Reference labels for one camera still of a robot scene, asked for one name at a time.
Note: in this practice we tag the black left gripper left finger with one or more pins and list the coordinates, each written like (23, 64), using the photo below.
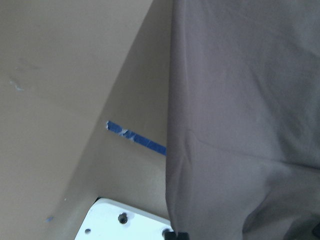
(169, 235)

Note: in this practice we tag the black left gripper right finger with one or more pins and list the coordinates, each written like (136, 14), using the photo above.
(183, 236)

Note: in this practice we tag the brown t-shirt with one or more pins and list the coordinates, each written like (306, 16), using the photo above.
(243, 133)

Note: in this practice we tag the white pedestal column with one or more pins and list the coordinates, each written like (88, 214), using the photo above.
(111, 220)

